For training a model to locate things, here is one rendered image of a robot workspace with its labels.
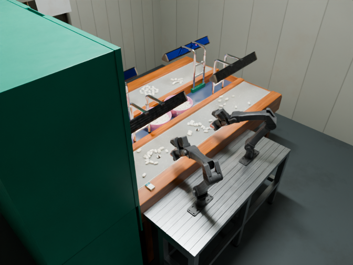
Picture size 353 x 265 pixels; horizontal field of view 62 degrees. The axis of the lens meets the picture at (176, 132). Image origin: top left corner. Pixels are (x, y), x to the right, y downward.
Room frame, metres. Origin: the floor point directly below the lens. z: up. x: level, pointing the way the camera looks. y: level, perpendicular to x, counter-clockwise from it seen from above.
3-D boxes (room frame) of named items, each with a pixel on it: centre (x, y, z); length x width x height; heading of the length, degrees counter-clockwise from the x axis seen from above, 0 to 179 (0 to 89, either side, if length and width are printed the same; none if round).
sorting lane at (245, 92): (1.94, -0.19, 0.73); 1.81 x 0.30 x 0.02; 137
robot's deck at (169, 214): (1.59, -0.17, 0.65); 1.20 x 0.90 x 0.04; 138
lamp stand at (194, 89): (2.70, -0.16, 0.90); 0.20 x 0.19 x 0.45; 137
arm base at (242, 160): (1.64, -0.56, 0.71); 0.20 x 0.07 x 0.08; 138
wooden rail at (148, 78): (2.55, 0.46, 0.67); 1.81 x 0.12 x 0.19; 137
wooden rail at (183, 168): (1.79, -0.34, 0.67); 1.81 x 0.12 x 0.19; 137
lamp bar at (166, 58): (2.75, -0.10, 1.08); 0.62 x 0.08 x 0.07; 137
